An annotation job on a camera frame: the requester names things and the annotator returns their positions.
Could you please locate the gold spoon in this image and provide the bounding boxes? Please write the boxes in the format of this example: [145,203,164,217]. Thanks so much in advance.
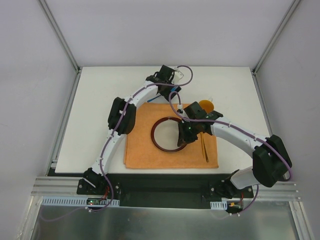
[202,136,209,163]
[200,132,206,158]

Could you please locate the blue metal fork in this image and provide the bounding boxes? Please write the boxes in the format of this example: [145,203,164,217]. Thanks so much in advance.
[147,87,161,103]

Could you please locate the red rimmed plate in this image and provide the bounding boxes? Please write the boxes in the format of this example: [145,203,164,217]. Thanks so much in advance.
[150,116,187,153]

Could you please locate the white floral mug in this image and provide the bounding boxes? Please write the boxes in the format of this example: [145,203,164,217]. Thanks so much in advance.
[198,97,215,114]

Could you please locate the orange cloth placemat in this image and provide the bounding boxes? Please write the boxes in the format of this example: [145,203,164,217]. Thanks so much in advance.
[124,103,219,169]

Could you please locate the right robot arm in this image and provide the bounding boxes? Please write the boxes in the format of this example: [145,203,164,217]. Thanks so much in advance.
[175,101,292,199]

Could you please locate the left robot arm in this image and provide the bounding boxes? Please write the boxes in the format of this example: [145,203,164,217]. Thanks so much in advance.
[76,65,183,195]

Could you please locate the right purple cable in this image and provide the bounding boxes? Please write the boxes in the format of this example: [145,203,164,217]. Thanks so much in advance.
[168,91,294,218]

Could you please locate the purple cable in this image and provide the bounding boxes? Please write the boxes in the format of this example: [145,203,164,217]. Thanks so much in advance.
[168,91,294,218]
[39,64,194,222]

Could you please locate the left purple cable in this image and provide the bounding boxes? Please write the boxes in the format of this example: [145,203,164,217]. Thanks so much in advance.
[39,64,194,222]

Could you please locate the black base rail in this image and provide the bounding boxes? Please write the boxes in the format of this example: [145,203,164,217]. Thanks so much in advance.
[76,172,255,210]

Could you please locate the right white cable duct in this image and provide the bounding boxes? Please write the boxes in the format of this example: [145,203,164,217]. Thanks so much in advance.
[210,200,228,211]

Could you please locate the white cable duct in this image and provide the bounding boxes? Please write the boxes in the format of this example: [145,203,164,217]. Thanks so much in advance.
[42,196,120,208]
[210,200,228,211]

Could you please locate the right aluminium frame post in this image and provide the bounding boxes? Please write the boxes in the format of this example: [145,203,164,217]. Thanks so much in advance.
[251,0,303,76]

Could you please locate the aluminium frame post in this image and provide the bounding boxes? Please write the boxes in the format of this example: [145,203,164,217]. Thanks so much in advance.
[37,0,81,74]
[251,0,303,76]

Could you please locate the left aluminium frame post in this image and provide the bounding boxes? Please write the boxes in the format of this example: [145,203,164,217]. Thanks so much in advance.
[37,0,81,74]

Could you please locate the aluminium front rail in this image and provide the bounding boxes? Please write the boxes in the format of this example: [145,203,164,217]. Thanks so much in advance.
[31,176,303,202]

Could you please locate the left white cable duct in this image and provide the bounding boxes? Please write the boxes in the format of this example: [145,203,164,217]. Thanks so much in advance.
[42,196,120,208]

